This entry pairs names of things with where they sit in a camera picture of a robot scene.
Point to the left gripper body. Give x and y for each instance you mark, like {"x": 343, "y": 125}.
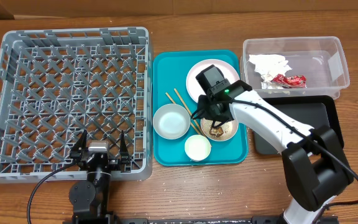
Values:
{"x": 113, "y": 165}

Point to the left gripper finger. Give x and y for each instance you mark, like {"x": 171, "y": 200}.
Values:
{"x": 124, "y": 153}
{"x": 81, "y": 143}

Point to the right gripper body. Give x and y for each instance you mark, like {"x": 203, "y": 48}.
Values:
{"x": 215, "y": 125}

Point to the brown food scrap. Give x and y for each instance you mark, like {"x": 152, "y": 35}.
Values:
{"x": 216, "y": 132}

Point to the pink bowl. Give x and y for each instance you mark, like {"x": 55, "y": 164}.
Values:
{"x": 229, "y": 128}

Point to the small white cup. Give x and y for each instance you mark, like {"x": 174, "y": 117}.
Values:
{"x": 197, "y": 148}

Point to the wooden chopstick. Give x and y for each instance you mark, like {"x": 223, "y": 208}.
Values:
{"x": 192, "y": 125}
{"x": 190, "y": 113}

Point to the grey bowl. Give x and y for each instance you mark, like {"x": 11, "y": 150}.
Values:
{"x": 171, "y": 121}

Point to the white napkin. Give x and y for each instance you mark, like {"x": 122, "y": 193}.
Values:
{"x": 268, "y": 66}

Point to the red snack wrapper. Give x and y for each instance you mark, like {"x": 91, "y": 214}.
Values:
{"x": 297, "y": 81}

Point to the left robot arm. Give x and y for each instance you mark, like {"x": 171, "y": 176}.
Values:
{"x": 90, "y": 197}

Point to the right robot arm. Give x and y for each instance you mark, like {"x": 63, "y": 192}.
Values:
{"x": 316, "y": 169}

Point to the large white plate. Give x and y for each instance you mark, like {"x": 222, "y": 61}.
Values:
{"x": 193, "y": 87}

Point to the teal serving tray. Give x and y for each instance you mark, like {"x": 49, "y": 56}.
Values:
{"x": 170, "y": 70}

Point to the grey plastic dish rack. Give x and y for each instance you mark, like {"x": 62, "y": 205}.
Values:
{"x": 56, "y": 83}

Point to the clear plastic bin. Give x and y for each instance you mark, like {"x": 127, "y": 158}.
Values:
{"x": 320, "y": 60}

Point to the black tray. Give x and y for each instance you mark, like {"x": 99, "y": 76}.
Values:
{"x": 316, "y": 111}

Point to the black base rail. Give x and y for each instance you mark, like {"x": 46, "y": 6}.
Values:
{"x": 253, "y": 220}

